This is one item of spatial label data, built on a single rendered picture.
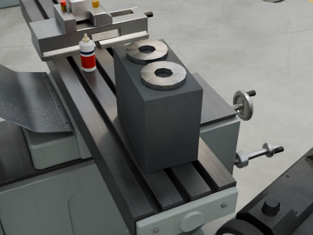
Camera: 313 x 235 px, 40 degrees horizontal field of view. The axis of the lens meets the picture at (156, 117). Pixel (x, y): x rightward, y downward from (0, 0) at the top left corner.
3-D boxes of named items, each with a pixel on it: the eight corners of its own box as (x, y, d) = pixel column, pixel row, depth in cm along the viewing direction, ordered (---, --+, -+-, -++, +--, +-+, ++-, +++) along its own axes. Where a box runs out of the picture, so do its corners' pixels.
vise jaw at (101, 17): (99, 8, 139) (98, -4, 137) (112, 23, 130) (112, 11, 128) (81, 11, 137) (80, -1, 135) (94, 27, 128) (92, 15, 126)
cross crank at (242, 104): (241, 107, 169) (246, 81, 162) (259, 123, 161) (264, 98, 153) (207, 117, 164) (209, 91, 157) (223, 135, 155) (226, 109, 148)
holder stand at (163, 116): (162, 104, 109) (163, 32, 97) (198, 160, 93) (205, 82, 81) (117, 114, 106) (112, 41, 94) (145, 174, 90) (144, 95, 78)
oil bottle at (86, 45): (93, 63, 125) (90, 29, 119) (98, 70, 122) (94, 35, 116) (80, 66, 124) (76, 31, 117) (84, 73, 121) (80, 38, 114)
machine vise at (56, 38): (132, 20, 148) (131, -11, 142) (150, 38, 138) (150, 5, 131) (30, 40, 136) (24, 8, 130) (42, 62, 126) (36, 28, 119)
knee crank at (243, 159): (277, 146, 164) (279, 134, 161) (287, 155, 160) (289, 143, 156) (227, 162, 157) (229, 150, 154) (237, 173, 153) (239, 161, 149)
